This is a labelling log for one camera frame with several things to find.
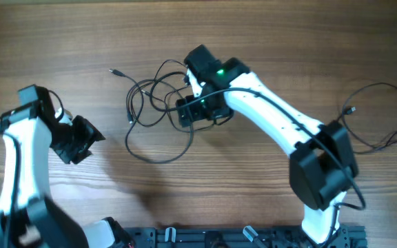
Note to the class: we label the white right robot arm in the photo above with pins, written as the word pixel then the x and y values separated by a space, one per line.
pixel 322 166

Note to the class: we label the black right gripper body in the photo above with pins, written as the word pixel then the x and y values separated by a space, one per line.
pixel 207 109

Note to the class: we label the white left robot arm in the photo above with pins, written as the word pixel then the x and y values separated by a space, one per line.
pixel 29 133

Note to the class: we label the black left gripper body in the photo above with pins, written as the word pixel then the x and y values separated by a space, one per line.
pixel 70 141

